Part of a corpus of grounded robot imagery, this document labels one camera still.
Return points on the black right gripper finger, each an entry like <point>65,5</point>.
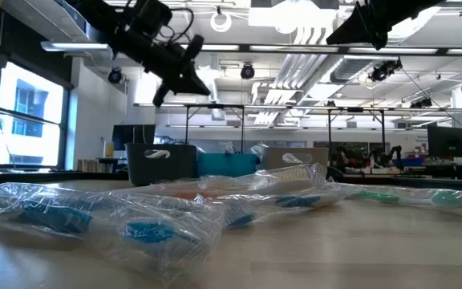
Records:
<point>379,42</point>
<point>353,30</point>

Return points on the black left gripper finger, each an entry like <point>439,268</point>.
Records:
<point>195,76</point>
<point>159,98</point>

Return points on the green toothbrush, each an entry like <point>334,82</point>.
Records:
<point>375,196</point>

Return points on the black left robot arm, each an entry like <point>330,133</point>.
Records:
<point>102,20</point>

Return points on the black background robot arm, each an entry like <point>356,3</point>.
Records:
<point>393,150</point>

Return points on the black computer monitor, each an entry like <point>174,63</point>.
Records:
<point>449,141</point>
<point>120,134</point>

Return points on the white ceiling unit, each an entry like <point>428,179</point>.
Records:
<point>291,18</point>

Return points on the yellow box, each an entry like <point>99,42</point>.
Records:
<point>108,148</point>

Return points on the grey plastic bin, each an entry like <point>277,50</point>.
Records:
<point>183,168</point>

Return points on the blue plastic bin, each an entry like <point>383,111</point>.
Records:
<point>227,165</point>

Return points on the person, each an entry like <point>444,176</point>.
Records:
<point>345,156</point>

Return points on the blue storage crate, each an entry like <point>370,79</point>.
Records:
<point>409,161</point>

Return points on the large window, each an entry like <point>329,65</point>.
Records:
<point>34,120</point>

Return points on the black ceiling camera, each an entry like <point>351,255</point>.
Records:
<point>247,72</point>
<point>383,71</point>
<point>421,103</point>
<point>115,75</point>

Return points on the silver ventilation duct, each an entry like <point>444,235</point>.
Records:
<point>359,64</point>

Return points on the black aluminium frame rail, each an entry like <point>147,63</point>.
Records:
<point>34,176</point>
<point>455,185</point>

